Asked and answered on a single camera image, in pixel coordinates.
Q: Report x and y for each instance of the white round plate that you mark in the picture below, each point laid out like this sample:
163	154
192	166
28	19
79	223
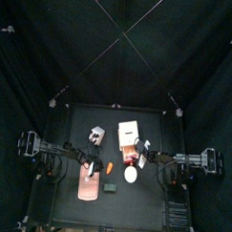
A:
130	174

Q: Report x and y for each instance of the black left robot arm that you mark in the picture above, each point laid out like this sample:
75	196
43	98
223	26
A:
49	147

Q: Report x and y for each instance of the pinkish wooden cutting board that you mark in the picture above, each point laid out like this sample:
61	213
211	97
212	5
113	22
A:
88	186

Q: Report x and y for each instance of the white text label sticker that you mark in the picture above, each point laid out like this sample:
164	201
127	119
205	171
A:
177	216

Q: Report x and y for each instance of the white box with dark print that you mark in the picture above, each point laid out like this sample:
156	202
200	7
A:
97	135

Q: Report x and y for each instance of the wooden drawer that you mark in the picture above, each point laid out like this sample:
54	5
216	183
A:
129	152

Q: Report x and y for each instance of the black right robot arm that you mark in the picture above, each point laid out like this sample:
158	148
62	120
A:
189	158

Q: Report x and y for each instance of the dark green block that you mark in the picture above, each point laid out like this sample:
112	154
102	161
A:
110	187

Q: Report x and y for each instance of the orange toy carrot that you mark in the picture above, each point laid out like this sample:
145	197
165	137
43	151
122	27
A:
109	168

